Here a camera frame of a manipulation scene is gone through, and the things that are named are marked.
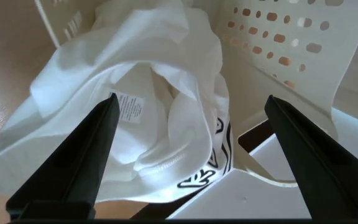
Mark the white laundry basket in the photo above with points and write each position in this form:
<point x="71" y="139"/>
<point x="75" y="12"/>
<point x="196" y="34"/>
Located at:
<point x="291" y="77"/>

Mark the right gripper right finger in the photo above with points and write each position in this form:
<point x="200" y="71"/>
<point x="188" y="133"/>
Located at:
<point x="322" y="174"/>

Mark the white printed garment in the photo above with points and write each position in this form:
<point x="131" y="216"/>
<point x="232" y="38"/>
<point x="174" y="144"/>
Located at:
<point x="89" y="62"/>

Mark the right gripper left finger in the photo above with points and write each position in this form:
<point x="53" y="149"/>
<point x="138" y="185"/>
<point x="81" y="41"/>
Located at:
<point x="70" y="168"/>

